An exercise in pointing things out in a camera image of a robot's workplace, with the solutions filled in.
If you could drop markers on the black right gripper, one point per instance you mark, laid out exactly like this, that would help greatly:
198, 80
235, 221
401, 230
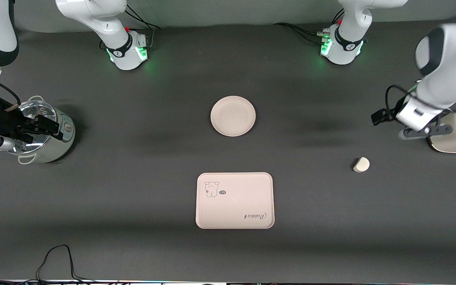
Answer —
7, 123

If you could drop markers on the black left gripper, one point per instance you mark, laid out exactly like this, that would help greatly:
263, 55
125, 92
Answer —
388, 113

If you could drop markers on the white steamed bun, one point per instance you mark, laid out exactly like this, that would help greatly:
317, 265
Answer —
361, 165

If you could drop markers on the round cream plate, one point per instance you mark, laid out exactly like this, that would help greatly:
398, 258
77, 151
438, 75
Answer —
232, 116

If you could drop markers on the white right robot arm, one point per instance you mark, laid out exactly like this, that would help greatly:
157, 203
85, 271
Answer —
105, 19

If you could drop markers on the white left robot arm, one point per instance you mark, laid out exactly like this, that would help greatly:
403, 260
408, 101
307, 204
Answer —
449, 67

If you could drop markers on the cream rectangular rabbit tray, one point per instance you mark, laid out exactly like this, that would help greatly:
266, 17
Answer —
234, 206

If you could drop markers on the glass pot lid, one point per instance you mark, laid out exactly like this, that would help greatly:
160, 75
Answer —
40, 107

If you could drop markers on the pale green electric pot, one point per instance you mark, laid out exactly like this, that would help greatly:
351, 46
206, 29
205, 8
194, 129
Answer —
65, 136

